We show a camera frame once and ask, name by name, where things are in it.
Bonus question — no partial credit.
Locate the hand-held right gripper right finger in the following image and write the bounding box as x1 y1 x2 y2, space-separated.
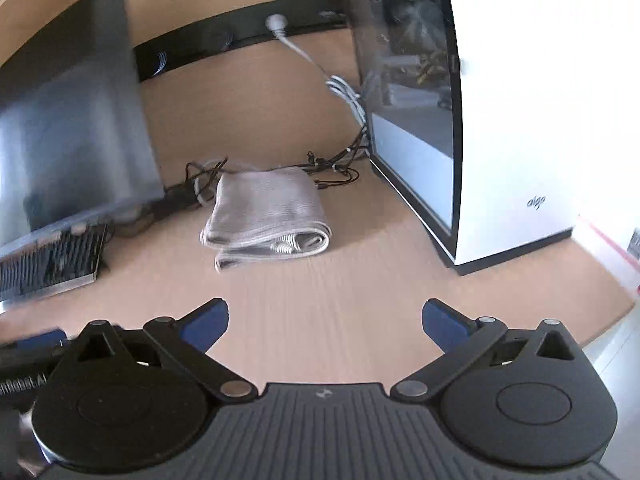
389 298 588 403

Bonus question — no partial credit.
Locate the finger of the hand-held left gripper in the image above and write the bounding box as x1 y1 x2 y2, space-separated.
0 327 77 361

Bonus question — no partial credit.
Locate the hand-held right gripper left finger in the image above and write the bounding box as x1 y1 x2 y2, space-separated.
60 297 255 402

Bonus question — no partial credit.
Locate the beige striped sweater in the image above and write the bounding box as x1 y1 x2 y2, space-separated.
200 168 334 273

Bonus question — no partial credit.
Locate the black keyboard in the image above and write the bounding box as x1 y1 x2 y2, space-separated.
0 223 109 307

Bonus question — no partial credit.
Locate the white box with red print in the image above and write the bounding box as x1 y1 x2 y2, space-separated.
574 212 640 293

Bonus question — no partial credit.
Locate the black computer monitor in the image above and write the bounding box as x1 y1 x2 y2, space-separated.
0 0 166 252

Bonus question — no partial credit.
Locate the white power plug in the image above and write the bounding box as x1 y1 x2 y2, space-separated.
264 13 289 39

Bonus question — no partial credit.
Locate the white looped cable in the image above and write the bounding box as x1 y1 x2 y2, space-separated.
192 159 227 207

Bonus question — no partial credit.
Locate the black usb cable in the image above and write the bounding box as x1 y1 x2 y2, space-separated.
314 169 362 192

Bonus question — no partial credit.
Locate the black cable bundle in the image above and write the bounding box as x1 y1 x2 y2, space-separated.
162 125 372 213

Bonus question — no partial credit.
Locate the white power cable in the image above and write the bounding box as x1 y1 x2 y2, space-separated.
272 25 372 130

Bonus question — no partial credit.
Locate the black socket rail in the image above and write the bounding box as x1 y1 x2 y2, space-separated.
132 0 352 82

